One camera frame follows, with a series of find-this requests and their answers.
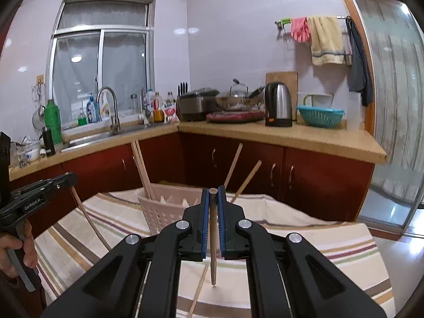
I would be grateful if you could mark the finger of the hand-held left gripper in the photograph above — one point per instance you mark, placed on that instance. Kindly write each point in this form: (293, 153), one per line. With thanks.
(61, 182)

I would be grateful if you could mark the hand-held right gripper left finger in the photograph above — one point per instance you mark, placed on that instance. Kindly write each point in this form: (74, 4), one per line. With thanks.
(206, 225)

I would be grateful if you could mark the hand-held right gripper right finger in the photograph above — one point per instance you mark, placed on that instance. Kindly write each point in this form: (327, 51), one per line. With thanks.
(221, 225)

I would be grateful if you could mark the pink perforated utensil holder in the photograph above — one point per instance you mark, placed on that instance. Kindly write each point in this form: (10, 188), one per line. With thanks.
(165, 212)

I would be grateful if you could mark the wooden chopstick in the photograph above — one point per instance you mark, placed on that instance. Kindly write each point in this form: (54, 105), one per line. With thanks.
(246, 180)
(142, 172)
(213, 271)
(147, 172)
(233, 165)
(89, 218)
(198, 291)

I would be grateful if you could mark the person's left forearm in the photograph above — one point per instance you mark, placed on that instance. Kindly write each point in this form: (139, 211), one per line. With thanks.
(16, 299)

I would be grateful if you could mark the person's left hand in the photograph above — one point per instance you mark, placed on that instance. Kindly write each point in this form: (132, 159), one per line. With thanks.
(30, 255)

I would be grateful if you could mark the white and blue bowl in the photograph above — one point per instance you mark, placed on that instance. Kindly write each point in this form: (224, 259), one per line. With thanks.
(31, 155)

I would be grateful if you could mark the black bottle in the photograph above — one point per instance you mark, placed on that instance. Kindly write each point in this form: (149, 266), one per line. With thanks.
(48, 142)

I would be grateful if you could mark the steel kitchen sink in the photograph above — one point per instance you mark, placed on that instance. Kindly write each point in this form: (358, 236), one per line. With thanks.
(92, 140)

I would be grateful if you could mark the green thermos flask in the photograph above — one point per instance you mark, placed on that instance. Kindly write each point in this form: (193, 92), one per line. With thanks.
(53, 119)

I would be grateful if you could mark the green dish soap bottle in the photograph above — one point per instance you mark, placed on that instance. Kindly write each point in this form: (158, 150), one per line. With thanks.
(81, 119)

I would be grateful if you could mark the hanging metal strainer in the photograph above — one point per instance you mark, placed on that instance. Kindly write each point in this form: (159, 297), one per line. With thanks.
(38, 117)

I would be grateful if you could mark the blue detergent bottle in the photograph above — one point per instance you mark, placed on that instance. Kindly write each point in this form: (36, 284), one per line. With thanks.
(91, 109)

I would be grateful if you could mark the white spray bottle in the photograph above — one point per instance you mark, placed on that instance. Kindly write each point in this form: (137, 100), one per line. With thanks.
(105, 107)

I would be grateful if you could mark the steel kitchen faucet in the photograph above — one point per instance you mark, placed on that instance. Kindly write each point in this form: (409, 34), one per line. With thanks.
(114, 112)

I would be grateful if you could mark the red kitchen cabinet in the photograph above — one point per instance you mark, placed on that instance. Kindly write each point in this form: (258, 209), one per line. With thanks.
(318, 185)

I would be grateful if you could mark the glass jar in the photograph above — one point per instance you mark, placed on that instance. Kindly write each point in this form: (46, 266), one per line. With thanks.
(133, 104)

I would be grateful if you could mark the kitchen window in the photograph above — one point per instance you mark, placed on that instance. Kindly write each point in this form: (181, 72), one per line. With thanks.
(79, 73)

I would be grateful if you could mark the striped tablecloth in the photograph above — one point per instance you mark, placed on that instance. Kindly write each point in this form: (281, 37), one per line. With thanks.
(331, 248)

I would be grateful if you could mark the wooden kitchen countertop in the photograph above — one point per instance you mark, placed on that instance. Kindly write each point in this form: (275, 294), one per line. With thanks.
(298, 137)

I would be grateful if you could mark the pink snack packet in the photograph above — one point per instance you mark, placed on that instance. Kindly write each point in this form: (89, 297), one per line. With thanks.
(170, 112)

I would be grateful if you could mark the cooking oil bottle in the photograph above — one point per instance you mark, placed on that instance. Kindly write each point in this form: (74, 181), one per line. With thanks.
(158, 114)

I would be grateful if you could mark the dark rice cooker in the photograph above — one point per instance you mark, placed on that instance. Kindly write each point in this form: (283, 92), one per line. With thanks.
(195, 106)

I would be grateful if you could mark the steel wok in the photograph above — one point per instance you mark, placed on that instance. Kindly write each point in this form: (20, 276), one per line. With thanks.
(232, 103)

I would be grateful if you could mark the steel electric kettle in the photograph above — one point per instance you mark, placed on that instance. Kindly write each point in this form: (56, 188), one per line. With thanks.
(280, 102)

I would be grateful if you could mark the glass wok lid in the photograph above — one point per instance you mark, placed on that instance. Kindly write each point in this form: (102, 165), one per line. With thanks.
(238, 89)

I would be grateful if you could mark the teal colander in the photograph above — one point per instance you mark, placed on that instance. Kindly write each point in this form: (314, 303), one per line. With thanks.
(319, 116)

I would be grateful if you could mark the wooden cutting board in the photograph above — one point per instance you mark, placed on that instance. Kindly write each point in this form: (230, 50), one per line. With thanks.
(281, 77)

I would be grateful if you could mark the white plastic container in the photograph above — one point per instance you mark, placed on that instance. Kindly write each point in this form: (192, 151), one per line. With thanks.
(353, 112)

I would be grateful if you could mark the dark hanging cloth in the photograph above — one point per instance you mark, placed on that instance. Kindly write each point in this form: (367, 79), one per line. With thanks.
(359, 73)

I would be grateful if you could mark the sliding glass door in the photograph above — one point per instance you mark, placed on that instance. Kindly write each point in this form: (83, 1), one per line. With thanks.
(391, 106)

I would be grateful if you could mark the pink rubber glove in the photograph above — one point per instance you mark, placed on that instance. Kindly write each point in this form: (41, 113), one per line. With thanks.
(300, 29)

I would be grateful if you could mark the green clip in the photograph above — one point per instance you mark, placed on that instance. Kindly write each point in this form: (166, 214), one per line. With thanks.
(284, 22)

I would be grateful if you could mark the yellow towel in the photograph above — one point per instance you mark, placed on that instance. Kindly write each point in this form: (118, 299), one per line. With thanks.
(326, 39)

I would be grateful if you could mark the wall hook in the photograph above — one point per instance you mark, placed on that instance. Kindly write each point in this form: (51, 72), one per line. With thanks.
(39, 78)

